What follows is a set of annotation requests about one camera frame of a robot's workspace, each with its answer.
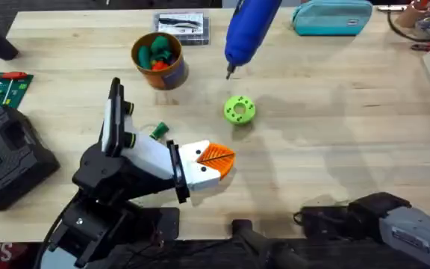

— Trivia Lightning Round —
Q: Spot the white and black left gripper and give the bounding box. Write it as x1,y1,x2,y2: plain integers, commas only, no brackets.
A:
72,130,237,205

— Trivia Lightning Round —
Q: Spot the green board with blocks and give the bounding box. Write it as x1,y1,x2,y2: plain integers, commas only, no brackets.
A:
0,70,34,117

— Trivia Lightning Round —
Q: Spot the green disc with holes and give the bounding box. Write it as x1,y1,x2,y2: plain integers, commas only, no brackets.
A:
223,95,257,126

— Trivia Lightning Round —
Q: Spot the brown tub with toys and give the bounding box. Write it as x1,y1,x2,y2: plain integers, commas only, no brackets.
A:
131,31,190,91

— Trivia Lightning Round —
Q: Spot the black upright left wrist plate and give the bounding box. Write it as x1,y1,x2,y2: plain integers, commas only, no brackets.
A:
100,76,125,158

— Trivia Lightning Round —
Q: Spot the clear plastic tool box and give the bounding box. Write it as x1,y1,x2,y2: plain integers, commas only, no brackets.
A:
152,11,211,47

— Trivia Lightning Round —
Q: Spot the teal zip pouch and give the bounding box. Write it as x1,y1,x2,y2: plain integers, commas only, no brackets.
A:
292,0,374,37

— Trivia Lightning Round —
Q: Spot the black rail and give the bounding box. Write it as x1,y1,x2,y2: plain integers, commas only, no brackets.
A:
99,237,429,269

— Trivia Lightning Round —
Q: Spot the blue electric screwdriver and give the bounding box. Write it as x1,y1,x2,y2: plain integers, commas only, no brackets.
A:
223,0,284,81

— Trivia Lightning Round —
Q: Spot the black cable loop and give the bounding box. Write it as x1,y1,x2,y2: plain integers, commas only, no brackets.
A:
386,10,430,43

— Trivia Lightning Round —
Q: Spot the black hard case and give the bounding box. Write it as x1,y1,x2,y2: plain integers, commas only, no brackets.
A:
0,105,61,214

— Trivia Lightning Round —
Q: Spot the green toy vegetable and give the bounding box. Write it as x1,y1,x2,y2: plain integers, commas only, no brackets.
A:
149,121,170,141

